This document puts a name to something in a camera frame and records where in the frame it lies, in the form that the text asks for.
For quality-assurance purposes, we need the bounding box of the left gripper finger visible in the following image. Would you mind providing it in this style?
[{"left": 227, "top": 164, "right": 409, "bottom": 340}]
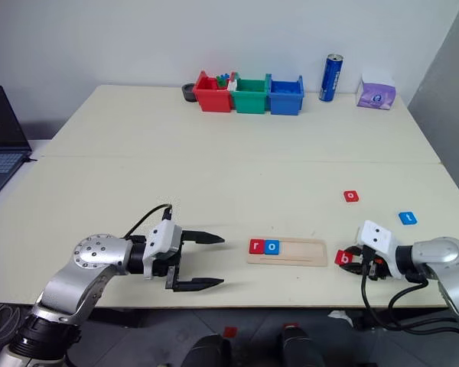
[
  {"left": 174, "top": 278, "right": 226, "bottom": 294},
  {"left": 181, "top": 229, "right": 226, "bottom": 246}
]

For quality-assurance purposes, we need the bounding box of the blue plastic bin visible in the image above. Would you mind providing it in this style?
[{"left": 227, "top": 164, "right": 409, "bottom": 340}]
[{"left": 268, "top": 73, "right": 305, "bottom": 116}]

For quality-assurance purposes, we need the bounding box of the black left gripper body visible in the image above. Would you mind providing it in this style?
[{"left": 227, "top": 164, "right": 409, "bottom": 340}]
[{"left": 151, "top": 239, "right": 187, "bottom": 291}]

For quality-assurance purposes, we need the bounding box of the dark laptop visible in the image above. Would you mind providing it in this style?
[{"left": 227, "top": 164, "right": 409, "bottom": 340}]
[{"left": 0, "top": 85, "right": 34, "bottom": 202}]

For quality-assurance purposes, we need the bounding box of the wooden letter tray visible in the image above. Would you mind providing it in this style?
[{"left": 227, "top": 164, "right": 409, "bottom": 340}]
[{"left": 246, "top": 237, "right": 328, "bottom": 268}]

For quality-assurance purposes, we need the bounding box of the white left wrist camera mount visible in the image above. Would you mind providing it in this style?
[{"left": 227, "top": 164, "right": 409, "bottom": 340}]
[{"left": 142, "top": 220, "right": 184, "bottom": 279}]

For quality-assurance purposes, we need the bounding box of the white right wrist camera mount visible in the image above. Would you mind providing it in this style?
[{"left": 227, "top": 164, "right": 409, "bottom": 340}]
[{"left": 356, "top": 219, "right": 403, "bottom": 278}]

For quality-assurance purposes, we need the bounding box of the purple tissue box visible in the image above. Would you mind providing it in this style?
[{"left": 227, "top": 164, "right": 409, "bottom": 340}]
[{"left": 356, "top": 71, "right": 397, "bottom": 112}]

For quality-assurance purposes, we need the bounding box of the blue drink can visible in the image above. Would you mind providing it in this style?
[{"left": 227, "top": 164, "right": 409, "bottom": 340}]
[{"left": 318, "top": 53, "right": 344, "bottom": 103}]

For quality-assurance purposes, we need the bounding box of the dark rounded shape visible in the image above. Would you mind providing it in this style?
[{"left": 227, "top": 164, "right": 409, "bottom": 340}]
[
  {"left": 276, "top": 326, "right": 325, "bottom": 367},
  {"left": 178, "top": 333, "right": 233, "bottom": 367}
]

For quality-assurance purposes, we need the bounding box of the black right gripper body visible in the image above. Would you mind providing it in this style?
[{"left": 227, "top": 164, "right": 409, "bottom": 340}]
[{"left": 360, "top": 246, "right": 393, "bottom": 282}]

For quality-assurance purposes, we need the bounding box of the black round holder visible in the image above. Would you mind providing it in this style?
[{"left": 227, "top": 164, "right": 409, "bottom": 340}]
[{"left": 181, "top": 82, "right": 200, "bottom": 103}]

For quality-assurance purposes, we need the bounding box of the light cable bundle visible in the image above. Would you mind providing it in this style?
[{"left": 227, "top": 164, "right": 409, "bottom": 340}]
[{"left": 0, "top": 303, "right": 23, "bottom": 342}]

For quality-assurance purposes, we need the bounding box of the green plastic bin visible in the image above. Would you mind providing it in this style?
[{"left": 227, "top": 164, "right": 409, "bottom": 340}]
[{"left": 229, "top": 77, "right": 271, "bottom": 115}]

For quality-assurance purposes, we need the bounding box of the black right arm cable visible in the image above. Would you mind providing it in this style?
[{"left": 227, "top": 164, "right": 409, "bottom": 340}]
[{"left": 360, "top": 248, "right": 457, "bottom": 332}]

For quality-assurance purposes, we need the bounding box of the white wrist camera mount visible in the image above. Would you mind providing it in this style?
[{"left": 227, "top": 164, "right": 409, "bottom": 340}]
[
  {"left": 356, "top": 219, "right": 403, "bottom": 278},
  {"left": 142, "top": 220, "right": 184, "bottom": 279}
]

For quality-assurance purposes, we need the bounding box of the white crumpled paper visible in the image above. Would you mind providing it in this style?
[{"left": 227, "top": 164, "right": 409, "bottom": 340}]
[{"left": 327, "top": 310, "right": 353, "bottom": 326}]

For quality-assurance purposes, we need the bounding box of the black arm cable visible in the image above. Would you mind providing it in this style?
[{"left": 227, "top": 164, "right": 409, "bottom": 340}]
[
  {"left": 360, "top": 248, "right": 457, "bottom": 332},
  {"left": 122, "top": 203, "right": 174, "bottom": 240}
]

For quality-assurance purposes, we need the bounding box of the red letter b block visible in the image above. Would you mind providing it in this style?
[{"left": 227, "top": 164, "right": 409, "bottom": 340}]
[{"left": 334, "top": 249, "right": 356, "bottom": 267}]

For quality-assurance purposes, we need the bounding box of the red plastic bin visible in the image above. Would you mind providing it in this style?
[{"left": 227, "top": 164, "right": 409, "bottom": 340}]
[{"left": 192, "top": 70, "right": 235, "bottom": 113}]

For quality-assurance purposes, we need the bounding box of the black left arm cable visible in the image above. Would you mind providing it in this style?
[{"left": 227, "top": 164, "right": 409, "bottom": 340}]
[{"left": 122, "top": 203, "right": 174, "bottom": 240}]

